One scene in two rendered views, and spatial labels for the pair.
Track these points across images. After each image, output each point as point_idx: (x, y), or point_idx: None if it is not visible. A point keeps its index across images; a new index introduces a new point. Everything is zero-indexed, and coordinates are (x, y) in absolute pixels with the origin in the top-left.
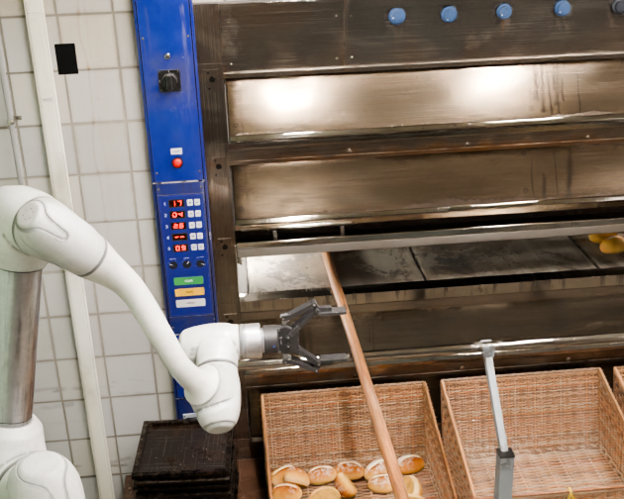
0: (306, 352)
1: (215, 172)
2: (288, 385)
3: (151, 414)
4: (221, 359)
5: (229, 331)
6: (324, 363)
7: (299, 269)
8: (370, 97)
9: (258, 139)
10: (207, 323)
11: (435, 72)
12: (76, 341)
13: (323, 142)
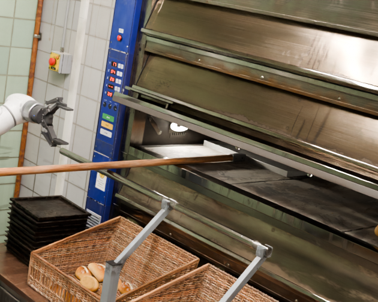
0: (51, 131)
1: (137, 53)
2: (138, 220)
3: (79, 203)
4: (5, 106)
5: (24, 99)
6: (55, 142)
7: (191, 156)
8: (217, 25)
9: (152, 32)
10: (109, 150)
11: (258, 18)
12: (62, 135)
13: (186, 48)
